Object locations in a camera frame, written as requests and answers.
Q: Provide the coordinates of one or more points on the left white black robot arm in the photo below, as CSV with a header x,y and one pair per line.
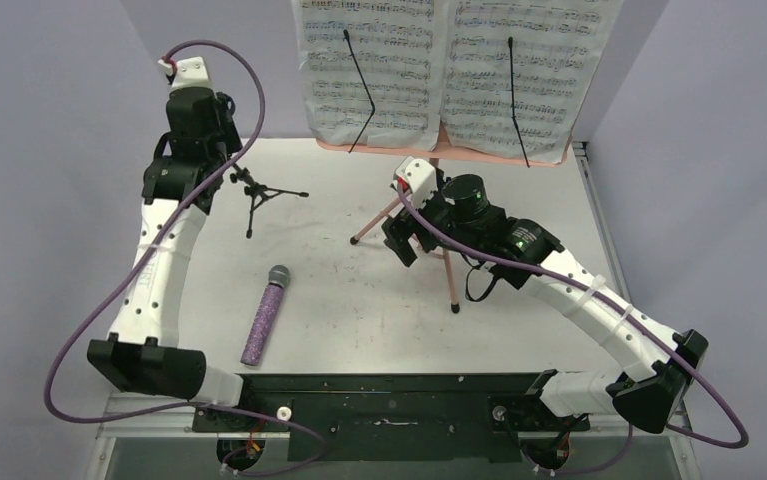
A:
x,y
141,353

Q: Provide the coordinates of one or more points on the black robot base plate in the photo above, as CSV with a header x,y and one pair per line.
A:
x,y
400,417

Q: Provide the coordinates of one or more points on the pink folding music stand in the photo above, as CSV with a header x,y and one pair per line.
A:
x,y
504,79

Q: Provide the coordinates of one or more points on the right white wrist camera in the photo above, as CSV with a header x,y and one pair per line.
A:
x,y
418,176

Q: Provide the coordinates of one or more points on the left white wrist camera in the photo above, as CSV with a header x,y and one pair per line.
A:
x,y
186,73

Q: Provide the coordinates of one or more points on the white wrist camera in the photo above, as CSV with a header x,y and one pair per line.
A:
x,y
186,73
418,176

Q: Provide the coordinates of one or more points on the purple glitter microphone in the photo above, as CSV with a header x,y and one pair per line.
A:
x,y
279,278

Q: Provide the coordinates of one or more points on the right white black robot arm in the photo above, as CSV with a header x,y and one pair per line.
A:
x,y
654,364

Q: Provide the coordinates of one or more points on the black microphone shock-mount stand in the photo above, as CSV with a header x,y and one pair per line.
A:
x,y
259,193

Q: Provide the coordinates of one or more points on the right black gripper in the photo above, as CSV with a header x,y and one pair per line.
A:
x,y
407,227

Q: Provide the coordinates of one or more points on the aluminium frame rail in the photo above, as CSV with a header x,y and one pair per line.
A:
x,y
179,422

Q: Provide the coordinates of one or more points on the sheet music page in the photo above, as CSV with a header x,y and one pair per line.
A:
x,y
517,73
372,71

